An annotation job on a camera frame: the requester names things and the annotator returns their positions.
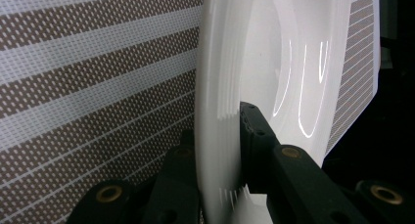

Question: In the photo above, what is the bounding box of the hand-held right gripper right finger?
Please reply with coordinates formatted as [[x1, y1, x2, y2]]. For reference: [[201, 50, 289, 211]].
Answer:
[[240, 101, 279, 195]]

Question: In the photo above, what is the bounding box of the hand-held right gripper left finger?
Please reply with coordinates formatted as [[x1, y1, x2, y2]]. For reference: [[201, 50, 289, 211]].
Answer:
[[179, 128, 199, 151]]

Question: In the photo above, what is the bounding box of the white round plate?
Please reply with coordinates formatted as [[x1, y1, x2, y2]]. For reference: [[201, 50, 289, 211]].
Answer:
[[194, 0, 355, 224]]

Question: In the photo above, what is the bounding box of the striped woven placemat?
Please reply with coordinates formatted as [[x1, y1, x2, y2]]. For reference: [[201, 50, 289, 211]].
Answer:
[[0, 0, 381, 224]]

